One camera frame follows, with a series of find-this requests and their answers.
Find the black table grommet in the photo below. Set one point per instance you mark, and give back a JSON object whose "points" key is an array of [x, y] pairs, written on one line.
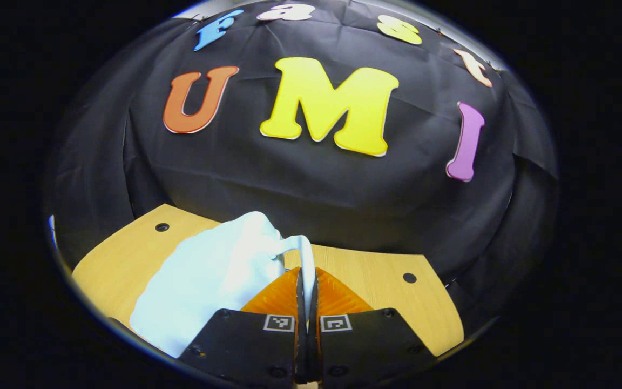
{"points": [[409, 277], [162, 227]]}

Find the black backdrop cloth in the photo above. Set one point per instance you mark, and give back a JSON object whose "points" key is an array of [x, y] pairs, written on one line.
{"points": [[289, 183]]}

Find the small pale grey suitcase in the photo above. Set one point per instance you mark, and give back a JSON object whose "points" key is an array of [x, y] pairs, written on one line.
{"points": [[208, 281]]}

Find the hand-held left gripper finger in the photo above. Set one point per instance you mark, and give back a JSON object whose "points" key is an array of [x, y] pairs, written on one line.
{"points": [[301, 346], [313, 346]]}

